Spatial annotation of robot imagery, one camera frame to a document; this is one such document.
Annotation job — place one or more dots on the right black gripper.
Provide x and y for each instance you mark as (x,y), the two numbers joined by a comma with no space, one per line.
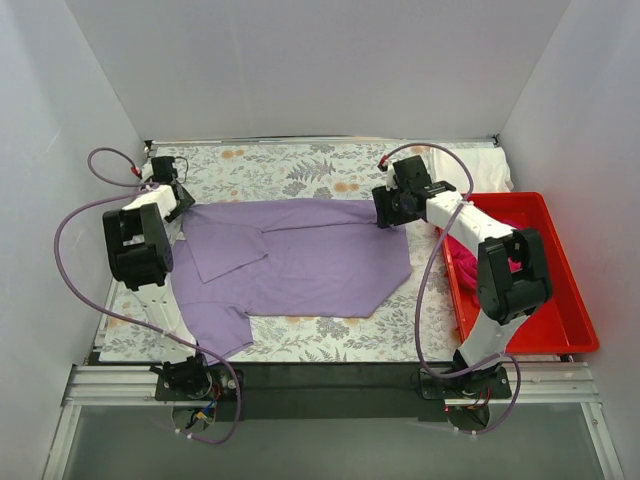
(385,209)

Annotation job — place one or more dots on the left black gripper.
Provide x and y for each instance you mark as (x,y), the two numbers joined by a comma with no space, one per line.
(183,201)

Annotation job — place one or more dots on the purple t shirt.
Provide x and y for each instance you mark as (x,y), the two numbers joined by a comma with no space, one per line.
(296,257)

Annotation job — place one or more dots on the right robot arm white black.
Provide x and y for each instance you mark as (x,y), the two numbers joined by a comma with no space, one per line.
(513,279)

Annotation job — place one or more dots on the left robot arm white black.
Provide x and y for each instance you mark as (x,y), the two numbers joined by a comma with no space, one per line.
(140,256)

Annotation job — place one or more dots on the magenta t shirt in bin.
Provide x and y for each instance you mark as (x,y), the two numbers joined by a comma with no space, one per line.
(462,265)

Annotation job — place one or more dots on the white folded t shirt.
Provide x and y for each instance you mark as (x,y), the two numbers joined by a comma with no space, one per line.
(488,168)

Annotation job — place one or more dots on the floral table mat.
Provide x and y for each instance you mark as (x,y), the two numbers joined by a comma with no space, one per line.
(325,170)

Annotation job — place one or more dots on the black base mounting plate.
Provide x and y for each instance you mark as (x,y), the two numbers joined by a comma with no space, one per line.
(306,391)

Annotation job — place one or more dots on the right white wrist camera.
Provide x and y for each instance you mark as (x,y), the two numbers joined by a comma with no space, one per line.
(385,165)

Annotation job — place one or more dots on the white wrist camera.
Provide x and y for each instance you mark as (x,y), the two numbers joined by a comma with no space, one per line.
(144,173)
(385,165)

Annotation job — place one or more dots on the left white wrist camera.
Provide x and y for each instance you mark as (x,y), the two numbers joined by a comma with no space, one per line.
(144,173)

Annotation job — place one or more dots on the aluminium frame rail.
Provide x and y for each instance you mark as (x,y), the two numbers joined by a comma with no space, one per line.
(336,421)

